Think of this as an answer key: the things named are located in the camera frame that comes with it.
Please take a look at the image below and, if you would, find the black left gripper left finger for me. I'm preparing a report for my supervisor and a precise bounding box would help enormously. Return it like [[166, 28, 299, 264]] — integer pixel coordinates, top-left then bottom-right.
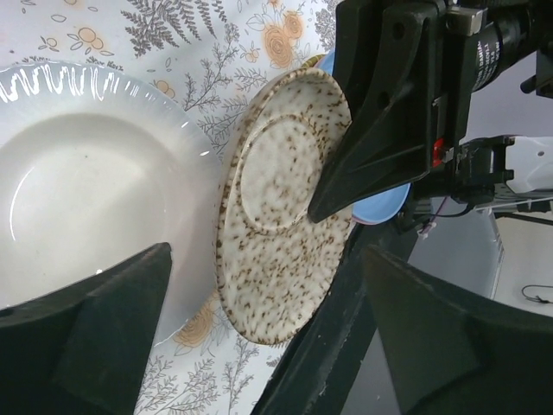
[[1, 242, 172, 414]]

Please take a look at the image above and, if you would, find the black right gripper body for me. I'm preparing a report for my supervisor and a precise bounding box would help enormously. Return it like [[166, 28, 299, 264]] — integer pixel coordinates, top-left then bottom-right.
[[431, 1, 552, 203]]

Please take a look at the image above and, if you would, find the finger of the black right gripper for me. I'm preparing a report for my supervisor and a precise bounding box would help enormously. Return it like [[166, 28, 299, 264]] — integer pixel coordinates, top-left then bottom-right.
[[308, 1, 446, 222]]

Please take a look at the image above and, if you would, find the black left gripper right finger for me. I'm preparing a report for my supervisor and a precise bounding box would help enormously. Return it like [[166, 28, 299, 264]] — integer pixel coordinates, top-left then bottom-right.
[[362, 246, 552, 414]]

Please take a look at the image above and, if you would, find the brown speckled saucer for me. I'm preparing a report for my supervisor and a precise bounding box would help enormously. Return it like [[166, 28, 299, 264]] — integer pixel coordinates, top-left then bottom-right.
[[214, 67, 353, 345]]

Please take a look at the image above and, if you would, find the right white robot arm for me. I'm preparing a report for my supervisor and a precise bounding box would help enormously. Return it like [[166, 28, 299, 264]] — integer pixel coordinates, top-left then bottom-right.
[[308, 1, 552, 222]]

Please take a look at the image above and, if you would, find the yellow woven plate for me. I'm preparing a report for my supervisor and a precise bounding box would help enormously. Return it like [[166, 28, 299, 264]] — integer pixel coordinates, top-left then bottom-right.
[[301, 54, 326, 68]]

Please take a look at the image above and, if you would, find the light blue plate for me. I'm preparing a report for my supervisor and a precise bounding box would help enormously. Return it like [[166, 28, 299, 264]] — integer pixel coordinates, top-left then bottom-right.
[[320, 49, 411, 223]]

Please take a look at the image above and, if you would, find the pink plate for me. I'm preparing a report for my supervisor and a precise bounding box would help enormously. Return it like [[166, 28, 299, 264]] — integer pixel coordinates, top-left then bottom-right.
[[352, 216, 381, 226]]

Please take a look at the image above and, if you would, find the floral patterned table mat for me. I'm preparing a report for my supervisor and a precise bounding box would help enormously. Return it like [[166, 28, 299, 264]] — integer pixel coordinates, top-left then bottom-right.
[[1, 0, 336, 414]]

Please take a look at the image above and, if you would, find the white ribbed deep plate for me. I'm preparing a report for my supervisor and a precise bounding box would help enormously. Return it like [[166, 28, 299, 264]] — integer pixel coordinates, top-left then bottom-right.
[[1, 61, 220, 343]]

